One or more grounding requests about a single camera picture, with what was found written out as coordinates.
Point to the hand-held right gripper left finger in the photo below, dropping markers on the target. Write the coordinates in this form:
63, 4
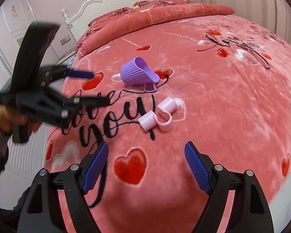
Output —
95, 168

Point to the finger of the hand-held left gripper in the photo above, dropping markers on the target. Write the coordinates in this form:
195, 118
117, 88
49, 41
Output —
94, 100
78, 73

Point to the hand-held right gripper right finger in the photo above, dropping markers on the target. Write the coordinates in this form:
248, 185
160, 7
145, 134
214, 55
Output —
196, 167

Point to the purple ribbed silicone cup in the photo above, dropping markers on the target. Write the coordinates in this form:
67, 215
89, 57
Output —
135, 74

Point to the person's left hand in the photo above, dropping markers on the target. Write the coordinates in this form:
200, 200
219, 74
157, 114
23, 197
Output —
0, 116

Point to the white nightstand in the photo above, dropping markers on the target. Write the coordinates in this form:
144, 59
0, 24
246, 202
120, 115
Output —
68, 59

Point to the pink printed blanket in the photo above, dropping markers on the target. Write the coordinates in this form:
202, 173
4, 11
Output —
208, 126

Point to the white wardrobe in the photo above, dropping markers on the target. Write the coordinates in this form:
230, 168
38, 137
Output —
12, 17

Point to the clear plastic bottle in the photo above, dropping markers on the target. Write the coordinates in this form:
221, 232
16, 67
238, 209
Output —
67, 19

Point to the small yellow item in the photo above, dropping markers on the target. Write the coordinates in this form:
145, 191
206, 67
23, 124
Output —
136, 4

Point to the folded red quilt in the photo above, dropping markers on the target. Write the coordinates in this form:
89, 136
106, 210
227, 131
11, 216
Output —
160, 17

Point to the wall socket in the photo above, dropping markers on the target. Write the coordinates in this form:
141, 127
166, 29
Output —
65, 40

